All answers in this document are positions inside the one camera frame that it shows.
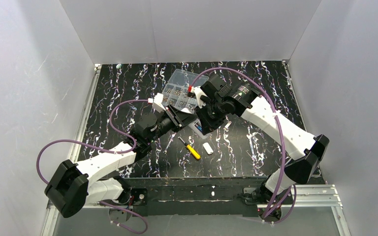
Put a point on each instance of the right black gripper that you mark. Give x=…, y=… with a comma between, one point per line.
x=205, y=118

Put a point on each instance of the white remote control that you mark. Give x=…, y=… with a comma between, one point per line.
x=197, y=129

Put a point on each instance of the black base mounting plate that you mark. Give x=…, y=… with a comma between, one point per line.
x=245, y=196

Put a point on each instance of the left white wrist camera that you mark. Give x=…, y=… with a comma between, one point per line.
x=156, y=102

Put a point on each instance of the clear plastic parts organizer box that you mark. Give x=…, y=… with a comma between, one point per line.
x=175, y=92

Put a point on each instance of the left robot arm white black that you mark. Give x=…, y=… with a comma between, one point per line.
x=75, y=184

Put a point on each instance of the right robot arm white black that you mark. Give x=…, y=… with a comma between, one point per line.
x=305, y=150

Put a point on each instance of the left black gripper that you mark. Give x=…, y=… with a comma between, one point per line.
x=176, y=118

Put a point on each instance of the yellow handled screwdriver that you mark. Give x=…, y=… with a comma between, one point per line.
x=193, y=152

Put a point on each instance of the white remote battery cover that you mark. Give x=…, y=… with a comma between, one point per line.
x=208, y=148

